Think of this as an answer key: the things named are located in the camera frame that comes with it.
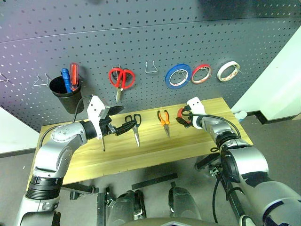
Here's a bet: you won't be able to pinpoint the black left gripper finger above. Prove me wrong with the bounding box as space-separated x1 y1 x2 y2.
107 105 125 117
114 119 138 137

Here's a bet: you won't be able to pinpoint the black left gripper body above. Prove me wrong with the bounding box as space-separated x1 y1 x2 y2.
99 115 118 137

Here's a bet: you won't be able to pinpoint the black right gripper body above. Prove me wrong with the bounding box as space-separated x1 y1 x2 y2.
184 105 193 129

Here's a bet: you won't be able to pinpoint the wide red tape roll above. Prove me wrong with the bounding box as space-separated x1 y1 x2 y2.
176 107 192 124

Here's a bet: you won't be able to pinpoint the orange handled needle-nose pliers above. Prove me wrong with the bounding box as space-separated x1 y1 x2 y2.
157 109 171 138

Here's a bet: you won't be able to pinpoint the blue tape roll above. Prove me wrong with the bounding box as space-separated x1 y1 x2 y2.
165 63 192 90

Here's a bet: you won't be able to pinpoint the thin red tape roll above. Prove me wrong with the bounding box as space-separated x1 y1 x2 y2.
191 64 212 84

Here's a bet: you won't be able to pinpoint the black plastic cup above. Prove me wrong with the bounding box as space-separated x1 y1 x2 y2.
48 75 85 114

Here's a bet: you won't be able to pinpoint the white blue table edge clip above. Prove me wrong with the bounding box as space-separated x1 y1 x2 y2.
233 110 248 122

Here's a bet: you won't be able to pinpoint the white tape roll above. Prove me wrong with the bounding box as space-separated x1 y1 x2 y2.
216 61 241 82

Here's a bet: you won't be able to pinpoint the black floor strip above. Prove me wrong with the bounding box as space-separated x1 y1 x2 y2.
131 172 179 190

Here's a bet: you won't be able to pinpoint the black table crossbar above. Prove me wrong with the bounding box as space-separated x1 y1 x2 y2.
62 183 99 194

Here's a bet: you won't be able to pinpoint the dark grey perforated pegboard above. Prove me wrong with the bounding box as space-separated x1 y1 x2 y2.
0 0 301 133

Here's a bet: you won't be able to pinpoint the grey rounded robot leg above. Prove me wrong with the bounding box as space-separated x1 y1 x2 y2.
107 189 147 221
168 182 202 221

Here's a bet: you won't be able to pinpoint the grey metal table leg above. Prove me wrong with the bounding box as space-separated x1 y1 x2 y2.
96 192 106 226

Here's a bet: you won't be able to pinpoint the grey robot torso edge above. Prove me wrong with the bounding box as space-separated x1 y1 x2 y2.
117 217 224 226

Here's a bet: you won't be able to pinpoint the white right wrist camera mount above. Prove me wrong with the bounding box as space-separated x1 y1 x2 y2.
186 97 206 119

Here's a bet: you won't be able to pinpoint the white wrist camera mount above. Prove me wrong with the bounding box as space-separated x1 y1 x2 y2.
87 95 111 140
186 97 206 119

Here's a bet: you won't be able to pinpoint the black handled scissors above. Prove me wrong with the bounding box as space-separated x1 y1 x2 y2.
124 113 143 147

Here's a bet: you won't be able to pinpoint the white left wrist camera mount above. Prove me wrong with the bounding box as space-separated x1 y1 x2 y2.
87 95 111 140

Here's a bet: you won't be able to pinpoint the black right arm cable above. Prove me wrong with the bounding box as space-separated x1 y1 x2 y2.
190 113 242 224

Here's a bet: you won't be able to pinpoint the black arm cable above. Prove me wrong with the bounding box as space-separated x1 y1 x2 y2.
190 113 242 224
39 95 93 147

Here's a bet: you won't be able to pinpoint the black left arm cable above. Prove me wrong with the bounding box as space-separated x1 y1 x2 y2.
39 95 93 147

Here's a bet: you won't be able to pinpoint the red handled scissors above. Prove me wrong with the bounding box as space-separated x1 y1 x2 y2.
108 67 136 103

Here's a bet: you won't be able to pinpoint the bare metal wire hook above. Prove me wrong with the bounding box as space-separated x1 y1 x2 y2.
33 73 53 87
0 72 12 84
144 60 158 74

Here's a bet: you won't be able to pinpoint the red transparent handled screwdriver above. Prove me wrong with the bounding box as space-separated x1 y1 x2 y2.
69 62 80 92

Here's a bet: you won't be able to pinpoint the blue handled screwdriver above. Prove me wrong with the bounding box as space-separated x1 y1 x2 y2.
61 68 72 94

